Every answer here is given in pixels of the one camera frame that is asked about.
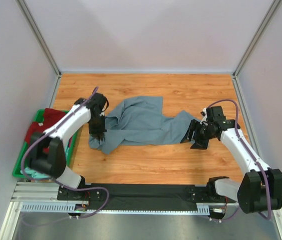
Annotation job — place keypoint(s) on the red t shirt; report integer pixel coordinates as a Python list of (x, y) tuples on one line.
[(46, 119)]

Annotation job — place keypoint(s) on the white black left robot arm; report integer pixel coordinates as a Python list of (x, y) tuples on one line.
[(64, 129)]

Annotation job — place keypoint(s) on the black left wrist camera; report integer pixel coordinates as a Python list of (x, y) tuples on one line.
[(100, 101)]

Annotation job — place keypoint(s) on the black base mat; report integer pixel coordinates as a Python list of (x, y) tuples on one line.
[(158, 197)]

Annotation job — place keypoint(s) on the aluminium back rail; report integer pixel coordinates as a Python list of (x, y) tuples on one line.
[(150, 72)]

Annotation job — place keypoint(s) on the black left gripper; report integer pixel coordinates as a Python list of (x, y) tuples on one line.
[(99, 133)]

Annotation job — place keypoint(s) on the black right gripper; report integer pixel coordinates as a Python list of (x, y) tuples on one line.
[(198, 144)]

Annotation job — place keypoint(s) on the aluminium frame post right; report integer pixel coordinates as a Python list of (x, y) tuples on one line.
[(257, 36)]

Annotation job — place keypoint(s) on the aluminium frame rail front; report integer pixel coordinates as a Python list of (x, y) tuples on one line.
[(43, 191)]

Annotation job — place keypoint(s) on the white slotted cable duct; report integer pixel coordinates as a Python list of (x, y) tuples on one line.
[(44, 207)]

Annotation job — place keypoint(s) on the mint green t shirt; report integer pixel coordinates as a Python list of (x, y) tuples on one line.
[(48, 159)]

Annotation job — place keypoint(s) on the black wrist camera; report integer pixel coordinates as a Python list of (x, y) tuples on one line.
[(100, 101), (213, 114)]

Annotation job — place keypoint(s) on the aluminium frame post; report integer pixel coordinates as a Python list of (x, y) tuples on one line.
[(257, 36), (38, 35)]

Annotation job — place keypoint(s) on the blue grey t shirt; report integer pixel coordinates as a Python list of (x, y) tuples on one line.
[(139, 121)]

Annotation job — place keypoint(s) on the aluminium frame post left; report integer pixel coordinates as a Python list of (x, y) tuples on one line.
[(38, 35)]

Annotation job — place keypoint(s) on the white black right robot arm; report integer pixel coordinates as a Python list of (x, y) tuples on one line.
[(261, 187)]

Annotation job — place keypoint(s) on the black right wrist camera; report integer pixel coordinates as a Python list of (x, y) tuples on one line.
[(213, 114)]

